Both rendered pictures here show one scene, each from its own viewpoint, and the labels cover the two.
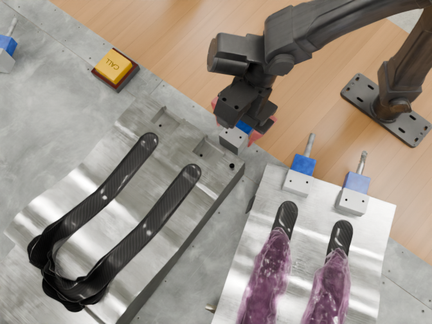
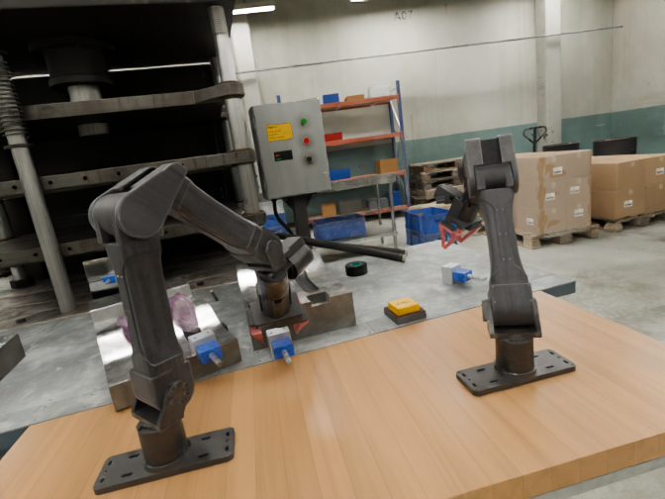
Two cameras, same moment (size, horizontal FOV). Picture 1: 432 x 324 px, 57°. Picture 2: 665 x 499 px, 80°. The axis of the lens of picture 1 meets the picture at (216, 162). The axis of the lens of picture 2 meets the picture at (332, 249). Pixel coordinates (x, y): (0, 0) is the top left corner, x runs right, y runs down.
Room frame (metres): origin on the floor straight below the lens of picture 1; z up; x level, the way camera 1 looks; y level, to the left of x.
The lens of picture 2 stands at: (0.84, -0.70, 1.22)
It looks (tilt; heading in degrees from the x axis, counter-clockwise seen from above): 13 degrees down; 120
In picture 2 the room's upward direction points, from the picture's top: 8 degrees counter-clockwise
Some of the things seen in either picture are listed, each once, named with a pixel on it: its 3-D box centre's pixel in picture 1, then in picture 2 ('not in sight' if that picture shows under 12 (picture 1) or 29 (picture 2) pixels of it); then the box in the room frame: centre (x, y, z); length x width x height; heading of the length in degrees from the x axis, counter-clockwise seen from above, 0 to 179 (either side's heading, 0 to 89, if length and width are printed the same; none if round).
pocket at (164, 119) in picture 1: (168, 123); (319, 303); (0.33, 0.08, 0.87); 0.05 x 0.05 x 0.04; 45
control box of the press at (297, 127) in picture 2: not in sight; (307, 262); (-0.21, 0.86, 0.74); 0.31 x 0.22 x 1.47; 45
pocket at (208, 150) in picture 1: (210, 153); not in sight; (0.25, 0.01, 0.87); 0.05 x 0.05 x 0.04; 45
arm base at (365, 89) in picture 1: (391, 102); (163, 439); (0.32, -0.39, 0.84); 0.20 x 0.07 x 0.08; 40
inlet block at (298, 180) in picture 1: (303, 162); (210, 353); (0.21, -0.17, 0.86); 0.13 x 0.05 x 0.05; 152
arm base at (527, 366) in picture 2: not in sight; (514, 353); (0.78, 0.00, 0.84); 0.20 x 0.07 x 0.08; 40
